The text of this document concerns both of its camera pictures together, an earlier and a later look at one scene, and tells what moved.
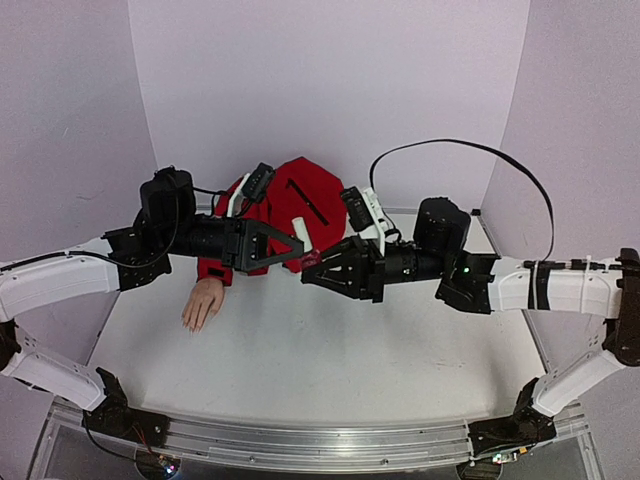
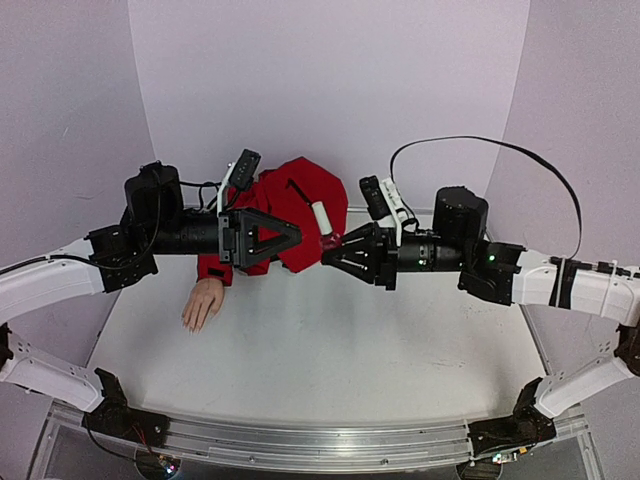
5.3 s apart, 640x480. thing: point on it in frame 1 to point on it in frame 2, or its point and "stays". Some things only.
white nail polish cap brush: (301, 230) to (323, 218)
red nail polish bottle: (310, 259) to (332, 241)
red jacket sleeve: (303, 189) stays
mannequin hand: (204, 302) stays
